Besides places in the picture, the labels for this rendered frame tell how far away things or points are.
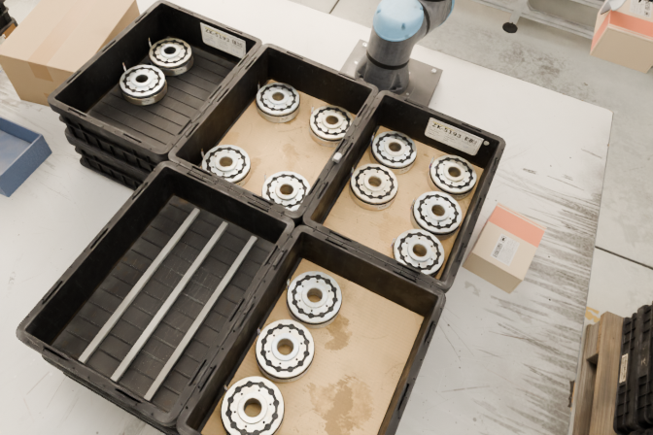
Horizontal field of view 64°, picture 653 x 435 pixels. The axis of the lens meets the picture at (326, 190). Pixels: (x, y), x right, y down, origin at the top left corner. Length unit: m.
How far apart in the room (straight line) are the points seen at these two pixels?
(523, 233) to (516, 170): 0.25
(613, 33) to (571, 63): 1.79
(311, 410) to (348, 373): 0.09
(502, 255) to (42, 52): 1.17
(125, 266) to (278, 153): 0.40
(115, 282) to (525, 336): 0.85
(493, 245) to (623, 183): 1.47
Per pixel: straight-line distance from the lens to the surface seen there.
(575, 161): 1.57
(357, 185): 1.13
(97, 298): 1.08
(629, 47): 1.29
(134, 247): 1.11
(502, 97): 1.64
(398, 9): 1.37
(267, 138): 1.23
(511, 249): 1.24
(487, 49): 2.93
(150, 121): 1.29
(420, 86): 1.52
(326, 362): 0.99
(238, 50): 1.35
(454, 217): 1.13
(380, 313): 1.03
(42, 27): 1.54
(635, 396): 1.85
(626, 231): 2.49
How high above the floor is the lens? 1.78
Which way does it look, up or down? 56 degrees down
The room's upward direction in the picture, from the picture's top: 8 degrees clockwise
